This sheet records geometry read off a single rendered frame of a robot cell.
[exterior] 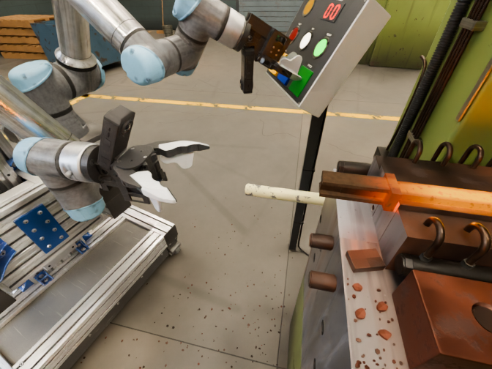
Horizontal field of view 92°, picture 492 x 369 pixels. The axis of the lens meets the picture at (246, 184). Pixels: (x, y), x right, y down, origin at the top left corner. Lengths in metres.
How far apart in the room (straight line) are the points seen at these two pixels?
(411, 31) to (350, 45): 4.46
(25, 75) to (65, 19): 0.20
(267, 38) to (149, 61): 0.29
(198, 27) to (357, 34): 0.38
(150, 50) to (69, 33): 0.43
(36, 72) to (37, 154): 0.45
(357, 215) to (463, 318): 0.20
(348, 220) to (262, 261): 1.04
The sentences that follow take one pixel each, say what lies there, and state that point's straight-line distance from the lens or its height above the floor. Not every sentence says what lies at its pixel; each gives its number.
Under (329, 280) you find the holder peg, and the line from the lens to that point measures 0.42.
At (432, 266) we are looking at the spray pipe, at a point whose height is 0.97.
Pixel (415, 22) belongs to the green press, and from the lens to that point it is 5.17.
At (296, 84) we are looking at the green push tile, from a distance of 0.77.
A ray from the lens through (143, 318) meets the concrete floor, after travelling 1.41.
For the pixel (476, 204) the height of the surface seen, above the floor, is 1.01.
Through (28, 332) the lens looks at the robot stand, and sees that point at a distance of 1.38.
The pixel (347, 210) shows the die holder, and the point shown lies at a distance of 0.47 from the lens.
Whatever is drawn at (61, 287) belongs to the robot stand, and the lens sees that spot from 1.42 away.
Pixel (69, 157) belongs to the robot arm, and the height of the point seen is 1.01.
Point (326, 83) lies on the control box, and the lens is 0.73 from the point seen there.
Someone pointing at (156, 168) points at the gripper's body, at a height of 0.97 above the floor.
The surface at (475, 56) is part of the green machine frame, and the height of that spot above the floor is 1.13.
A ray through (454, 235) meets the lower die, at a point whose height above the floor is 0.99.
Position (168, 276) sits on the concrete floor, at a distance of 1.47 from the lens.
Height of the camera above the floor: 1.24
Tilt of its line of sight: 41 degrees down
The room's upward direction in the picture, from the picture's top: 1 degrees counter-clockwise
